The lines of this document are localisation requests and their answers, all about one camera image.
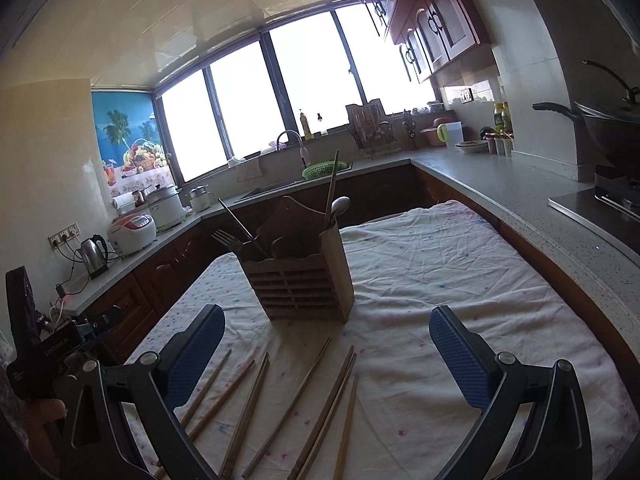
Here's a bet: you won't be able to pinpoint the green dish mat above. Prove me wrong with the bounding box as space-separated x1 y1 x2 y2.
302 160 350 180

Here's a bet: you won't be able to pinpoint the fruit beach poster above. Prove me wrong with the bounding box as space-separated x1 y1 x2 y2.
91 90 175 197

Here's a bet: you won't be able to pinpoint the gas stove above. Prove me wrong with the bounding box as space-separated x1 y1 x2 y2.
548 166 639 264

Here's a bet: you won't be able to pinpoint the kitchen window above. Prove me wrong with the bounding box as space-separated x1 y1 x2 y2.
157 4 436 183

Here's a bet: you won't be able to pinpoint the yellow cap oil bottle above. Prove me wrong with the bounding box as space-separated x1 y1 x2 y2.
494 102 512 134

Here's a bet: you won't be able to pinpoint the large white cooker pot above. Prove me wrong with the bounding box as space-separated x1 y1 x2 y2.
146 185 186 232

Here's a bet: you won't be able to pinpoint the white red rice cooker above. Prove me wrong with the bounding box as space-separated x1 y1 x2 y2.
107 214 156 257

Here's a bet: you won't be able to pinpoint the wooden chopstick right one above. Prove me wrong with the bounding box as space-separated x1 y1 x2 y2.
286 346 355 480

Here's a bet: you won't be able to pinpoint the clear jug green lid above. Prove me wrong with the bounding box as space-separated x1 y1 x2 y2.
436 122 464 148

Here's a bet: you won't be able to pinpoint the pink storage box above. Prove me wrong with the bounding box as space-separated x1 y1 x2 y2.
421 117 454 148

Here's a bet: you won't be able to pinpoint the wooden chopstick thin curved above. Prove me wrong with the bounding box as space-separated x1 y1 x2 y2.
297 353 356 479

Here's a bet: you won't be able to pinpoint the kitchen faucet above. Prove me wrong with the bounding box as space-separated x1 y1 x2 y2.
275 129 312 172

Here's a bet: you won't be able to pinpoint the wooden chopstick right two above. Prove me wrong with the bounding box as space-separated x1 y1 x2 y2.
242 336 334 479

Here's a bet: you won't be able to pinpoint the metal spoon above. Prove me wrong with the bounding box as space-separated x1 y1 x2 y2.
329 196 350 226

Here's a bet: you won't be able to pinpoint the small white steamer pot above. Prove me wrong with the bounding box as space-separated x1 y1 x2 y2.
189 185 212 214

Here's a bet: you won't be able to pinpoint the upper wooden cabinets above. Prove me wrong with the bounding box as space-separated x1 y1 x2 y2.
360 0 490 82

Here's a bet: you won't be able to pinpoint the wooden chopstick right three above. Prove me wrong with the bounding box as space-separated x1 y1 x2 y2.
219 352 270 480

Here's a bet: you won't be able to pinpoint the yellow dish soap bottle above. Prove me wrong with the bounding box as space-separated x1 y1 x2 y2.
299 110 314 141

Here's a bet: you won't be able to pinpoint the left hand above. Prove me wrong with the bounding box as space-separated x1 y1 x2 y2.
22 399 66 479

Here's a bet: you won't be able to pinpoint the electric kettle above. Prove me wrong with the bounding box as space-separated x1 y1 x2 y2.
79 234 108 280

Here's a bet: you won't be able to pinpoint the black wok with lid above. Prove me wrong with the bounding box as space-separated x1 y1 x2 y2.
532 60 639 179

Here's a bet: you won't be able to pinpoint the white floral tablecloth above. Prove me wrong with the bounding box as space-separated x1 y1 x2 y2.
139 200 639 479

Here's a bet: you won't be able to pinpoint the kitchen sink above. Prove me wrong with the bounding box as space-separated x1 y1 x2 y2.
236 175 325 203

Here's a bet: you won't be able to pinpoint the metal fork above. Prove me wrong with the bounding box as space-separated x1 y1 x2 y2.
213 198 269 261

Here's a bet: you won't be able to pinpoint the wooden utensil holder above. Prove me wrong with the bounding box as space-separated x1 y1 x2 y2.
236 196 355 323

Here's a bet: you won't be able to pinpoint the dish drying rack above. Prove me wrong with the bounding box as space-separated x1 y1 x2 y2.
345 99 401 158

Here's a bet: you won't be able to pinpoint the wall power outlet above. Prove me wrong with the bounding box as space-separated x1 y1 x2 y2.
48 222 80 250

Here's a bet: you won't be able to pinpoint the wooden chopstick under gripper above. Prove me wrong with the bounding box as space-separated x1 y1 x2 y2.
154 357 257 480

